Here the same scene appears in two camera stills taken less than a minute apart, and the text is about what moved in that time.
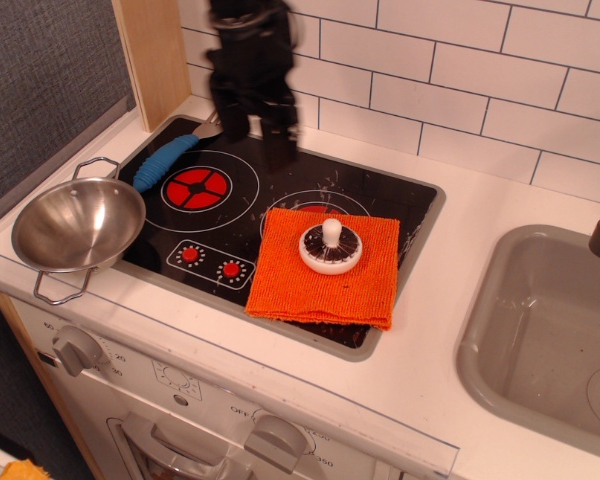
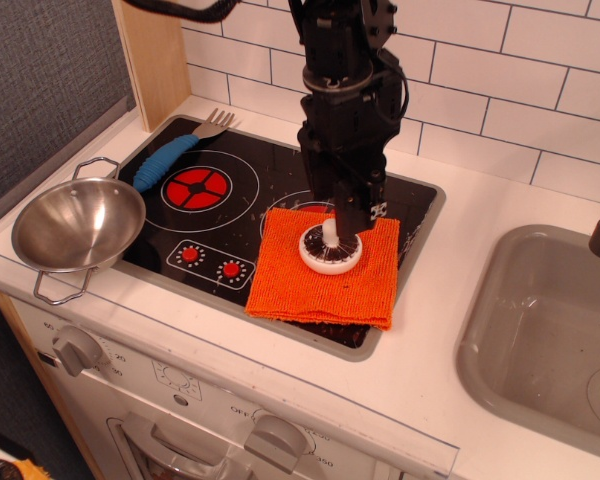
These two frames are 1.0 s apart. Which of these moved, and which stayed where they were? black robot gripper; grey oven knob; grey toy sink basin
Moved: black robot gripper
Stayed: grey toy sink basin; grey oven knob
